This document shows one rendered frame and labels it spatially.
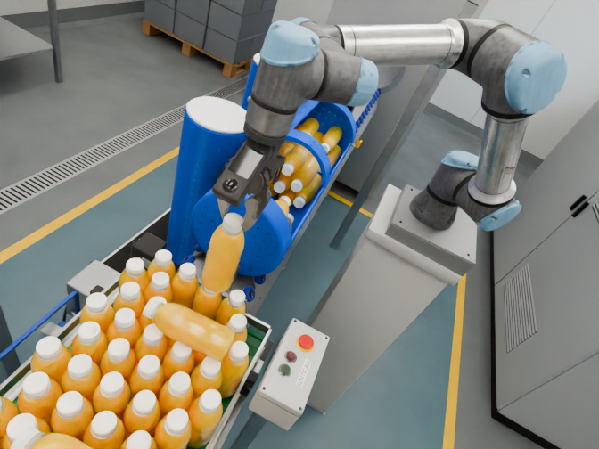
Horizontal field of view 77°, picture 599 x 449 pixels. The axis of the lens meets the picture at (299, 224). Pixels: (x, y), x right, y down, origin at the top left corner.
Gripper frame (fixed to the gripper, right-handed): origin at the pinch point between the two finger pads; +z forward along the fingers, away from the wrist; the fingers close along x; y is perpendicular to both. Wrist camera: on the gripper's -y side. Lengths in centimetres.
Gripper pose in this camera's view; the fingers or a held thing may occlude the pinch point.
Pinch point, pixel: (233, 222)
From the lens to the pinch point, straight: 73.4
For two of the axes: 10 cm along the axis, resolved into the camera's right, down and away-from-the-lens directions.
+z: -3.2, 7.2, 6.2
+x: -8.6, -4.9, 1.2
